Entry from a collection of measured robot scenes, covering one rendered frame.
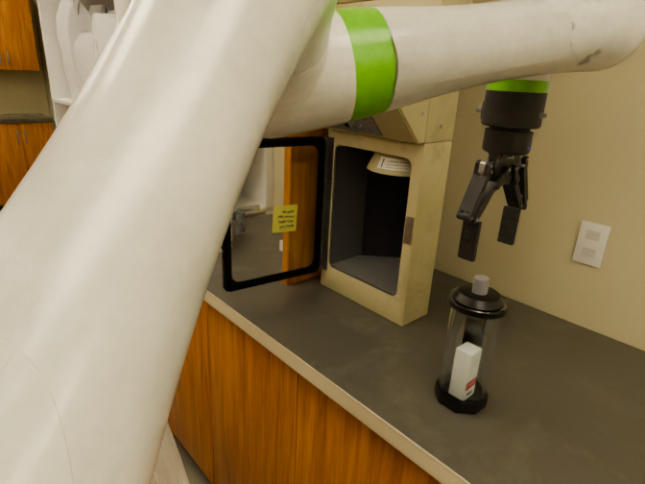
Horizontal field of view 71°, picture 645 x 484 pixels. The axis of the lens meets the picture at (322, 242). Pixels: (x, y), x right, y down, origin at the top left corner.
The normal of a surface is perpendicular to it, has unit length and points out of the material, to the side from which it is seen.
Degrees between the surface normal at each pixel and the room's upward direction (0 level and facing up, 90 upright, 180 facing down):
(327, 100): 114
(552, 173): 90
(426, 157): 90
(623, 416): 0
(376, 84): 107
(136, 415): 80
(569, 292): 90
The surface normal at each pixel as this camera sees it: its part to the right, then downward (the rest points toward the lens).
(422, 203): 0.67, 0.29
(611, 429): 0.05, -0.94
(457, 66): 0.40, 0.55
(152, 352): 0.89, 0.00
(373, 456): -0.74, 0.19
